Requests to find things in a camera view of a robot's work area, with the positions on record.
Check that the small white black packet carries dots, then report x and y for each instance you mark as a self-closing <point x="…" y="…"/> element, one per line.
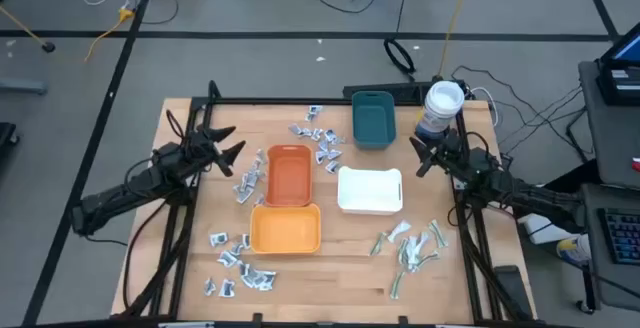
<point x="218" y="239"/>
<point x="266" y="279"/>
<point x="243" y="268"/>
<point x="227" y="288"/>
<point x="251" y="278"/>
<point x="227" y="258"/>
<point x="236" y="248"/>
<point x="246" y="240"/>
<point x="210" y="286"/>

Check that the black aluminium table frame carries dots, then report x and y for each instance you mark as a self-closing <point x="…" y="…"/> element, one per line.
<point x="250" y="101"/>

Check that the grey metal foot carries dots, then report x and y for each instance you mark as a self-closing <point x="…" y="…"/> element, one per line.
<point x="22" y="86"/>

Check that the teal plastic bin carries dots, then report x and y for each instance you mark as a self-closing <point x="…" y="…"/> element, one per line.
<point x="374" y="120"/>

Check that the green white bandage strip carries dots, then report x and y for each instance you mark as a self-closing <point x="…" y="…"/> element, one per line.
<point x="422" y="240"/>
<point x="412" y="254"/>
<point x="438" y="233"/>
<point x="377" y="243"/>
<point x="402" y="251"/>
<point x="428" y="259"/>
<point x="396" y="285"/>

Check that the white wipes canister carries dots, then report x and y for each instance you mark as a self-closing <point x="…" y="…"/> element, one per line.
<point x="442" y="100"/>

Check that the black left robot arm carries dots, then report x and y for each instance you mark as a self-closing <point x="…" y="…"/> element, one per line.
<point x="125" y="188"/>

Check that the black keyboard coloured keys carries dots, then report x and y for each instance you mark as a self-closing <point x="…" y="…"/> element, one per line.
<point x="622" y="235"/>

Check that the yellow plastic bin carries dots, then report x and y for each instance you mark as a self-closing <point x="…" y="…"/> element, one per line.
<point x="285" y="228"/>

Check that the black equipment base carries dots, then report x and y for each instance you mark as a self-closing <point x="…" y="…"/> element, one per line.
<point x="6" y="135"/>

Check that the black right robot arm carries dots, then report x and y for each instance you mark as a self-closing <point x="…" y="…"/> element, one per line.
<point x="525" y="193"/>

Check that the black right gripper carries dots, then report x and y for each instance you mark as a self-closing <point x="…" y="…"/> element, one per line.
<point x="450" y="153"/>

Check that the yellow blue wipes canister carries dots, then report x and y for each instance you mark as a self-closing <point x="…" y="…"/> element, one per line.
<point x="572" y="250"/>

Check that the grey desk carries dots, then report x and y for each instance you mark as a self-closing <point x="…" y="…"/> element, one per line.
<point x="615" y="288"/>
<point x="612" y="138"/>

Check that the black desk crossbar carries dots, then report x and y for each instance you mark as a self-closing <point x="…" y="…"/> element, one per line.
<point x="580" y="173"/>

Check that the white plastic bin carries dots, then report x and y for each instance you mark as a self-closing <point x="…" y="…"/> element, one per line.
<point x="370" y="190"/>

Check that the black laptop computer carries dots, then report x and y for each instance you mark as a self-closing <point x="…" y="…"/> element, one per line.
<point x="620" y="85"/>

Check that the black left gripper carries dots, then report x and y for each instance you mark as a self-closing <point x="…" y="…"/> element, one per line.
<point x="202" y="148"/>

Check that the white box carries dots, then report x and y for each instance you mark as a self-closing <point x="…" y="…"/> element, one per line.
<point x="545" y="233"/>

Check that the black foot pedal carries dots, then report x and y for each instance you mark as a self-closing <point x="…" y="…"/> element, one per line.
<point x="510" y="280"/>

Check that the yellow pole black foot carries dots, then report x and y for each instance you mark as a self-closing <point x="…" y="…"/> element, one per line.
<point x="48" y="46"/>

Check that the dark orange plastic bin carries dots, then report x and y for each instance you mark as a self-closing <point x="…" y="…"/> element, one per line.
<point x="289" y="175"/>

